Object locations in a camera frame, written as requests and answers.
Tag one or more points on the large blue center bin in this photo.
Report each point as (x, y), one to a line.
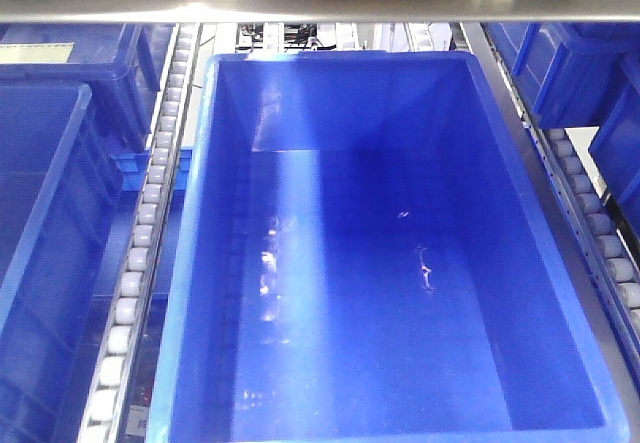
(362, 258)

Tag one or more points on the blue bin right front edge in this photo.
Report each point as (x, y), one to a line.
(615, 147)

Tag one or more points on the blue bin left front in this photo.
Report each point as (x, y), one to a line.
(59, 191)

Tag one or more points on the right white roller track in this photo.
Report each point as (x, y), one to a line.
(613, 273)

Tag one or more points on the blue bin left rear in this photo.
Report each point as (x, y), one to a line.
(122, 63)

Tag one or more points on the left white roller track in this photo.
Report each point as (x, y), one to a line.
(104, 417)

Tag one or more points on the blue bin right rear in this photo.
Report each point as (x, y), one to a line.
(567, 74)

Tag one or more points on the white roller track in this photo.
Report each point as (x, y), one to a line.
(104, 417)
(613, 273)

